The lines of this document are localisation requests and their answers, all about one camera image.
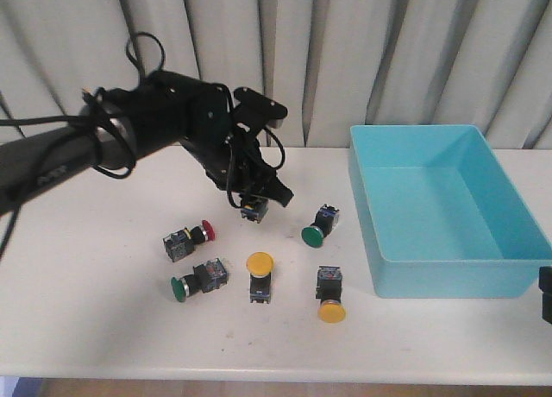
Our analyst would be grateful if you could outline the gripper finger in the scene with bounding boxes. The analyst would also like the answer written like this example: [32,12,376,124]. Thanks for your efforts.
[538,266,552,321]

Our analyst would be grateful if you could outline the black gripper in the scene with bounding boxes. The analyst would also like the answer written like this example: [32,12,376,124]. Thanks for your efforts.
[180,81,294,207]

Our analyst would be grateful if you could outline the red push button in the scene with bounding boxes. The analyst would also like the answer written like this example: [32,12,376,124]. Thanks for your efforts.
[240,197,268,224]
[162,219,216,262]

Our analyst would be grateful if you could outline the yellow push button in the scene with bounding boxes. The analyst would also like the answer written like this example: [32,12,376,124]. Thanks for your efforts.
[246,252,274,304]
[316,266,346,324]

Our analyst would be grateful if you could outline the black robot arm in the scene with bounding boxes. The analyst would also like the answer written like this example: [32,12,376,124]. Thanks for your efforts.
[1,69,551,320]

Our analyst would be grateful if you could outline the light blue plastic box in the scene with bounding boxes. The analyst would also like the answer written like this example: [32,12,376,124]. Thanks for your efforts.
[349,124,551,299]

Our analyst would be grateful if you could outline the green push button right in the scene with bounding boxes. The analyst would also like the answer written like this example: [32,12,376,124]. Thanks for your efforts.
[301,204,340,249]

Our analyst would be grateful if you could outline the green push button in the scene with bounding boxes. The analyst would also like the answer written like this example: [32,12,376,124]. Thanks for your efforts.
[301,204,340,249]
[170,258,229,303]

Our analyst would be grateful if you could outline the green push button left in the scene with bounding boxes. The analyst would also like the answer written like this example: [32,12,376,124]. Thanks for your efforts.
[170,258,229,303]

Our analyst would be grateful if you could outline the red push button lying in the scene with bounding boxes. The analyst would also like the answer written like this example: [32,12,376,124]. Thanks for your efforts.
[162,219,216,262]

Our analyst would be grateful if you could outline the grey pleated curtain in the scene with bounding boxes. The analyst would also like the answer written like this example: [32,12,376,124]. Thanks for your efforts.
[1,0,551,149]

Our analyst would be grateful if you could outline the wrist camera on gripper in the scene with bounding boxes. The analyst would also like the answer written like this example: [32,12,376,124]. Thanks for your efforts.
[233,86,288,136]

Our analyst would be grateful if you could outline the black cable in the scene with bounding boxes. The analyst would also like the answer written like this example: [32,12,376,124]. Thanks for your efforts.
[0,32,287,260]

